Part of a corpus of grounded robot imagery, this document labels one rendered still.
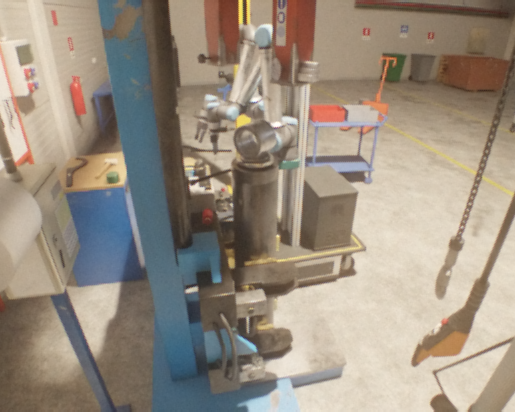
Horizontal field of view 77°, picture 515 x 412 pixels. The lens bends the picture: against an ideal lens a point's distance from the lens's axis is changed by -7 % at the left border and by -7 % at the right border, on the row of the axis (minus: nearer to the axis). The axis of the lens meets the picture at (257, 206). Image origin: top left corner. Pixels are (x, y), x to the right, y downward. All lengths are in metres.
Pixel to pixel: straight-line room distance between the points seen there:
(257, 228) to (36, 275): 0.90
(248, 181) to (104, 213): 1.66
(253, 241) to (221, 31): 0.91
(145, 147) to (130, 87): 0.23
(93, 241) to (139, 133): 1.78
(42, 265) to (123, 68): 0.74
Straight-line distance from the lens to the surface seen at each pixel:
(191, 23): 12.11
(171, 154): 1.29
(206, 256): 1.48
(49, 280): 1.41
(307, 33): 1.28
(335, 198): 2.71
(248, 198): 1.51
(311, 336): 2.49
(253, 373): 1.87
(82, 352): 1.90
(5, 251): 1.04
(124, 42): 1.34
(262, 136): 1.43
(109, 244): 3.05
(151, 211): 1.53
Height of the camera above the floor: 2.05
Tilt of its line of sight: 29 degrees down
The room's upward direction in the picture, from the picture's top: straight up
